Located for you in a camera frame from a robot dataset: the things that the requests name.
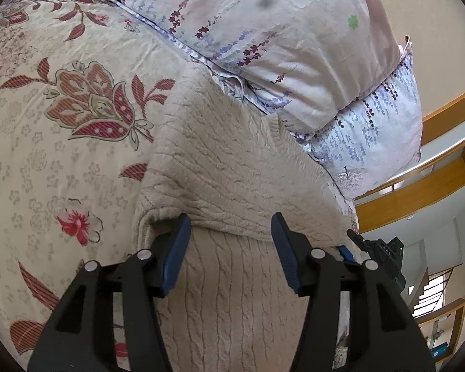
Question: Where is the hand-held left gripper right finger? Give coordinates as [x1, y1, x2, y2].
[270, 212, 437, 372]

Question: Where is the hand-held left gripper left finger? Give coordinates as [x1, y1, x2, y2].
[27, 213, 192, 372]

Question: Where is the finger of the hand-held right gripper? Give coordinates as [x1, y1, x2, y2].
[336, 229, 373, 264]

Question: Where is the beige cable-knit sweater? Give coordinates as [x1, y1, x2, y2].
[133, 63, 359, 372]

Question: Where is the window with grille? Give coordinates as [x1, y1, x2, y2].
[410, 272, 449, 317]

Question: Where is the wooden headboard shelf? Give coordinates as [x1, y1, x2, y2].
[352, 83, 465, 234]

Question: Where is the wooden cabinet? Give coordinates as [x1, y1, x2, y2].
[416, 298, 465, 362]

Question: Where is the red floral bed sheet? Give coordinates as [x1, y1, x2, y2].
[0, 0, 218, 369]

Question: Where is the pink floral pillow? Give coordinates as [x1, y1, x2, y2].
[52, 0, 424, 203]

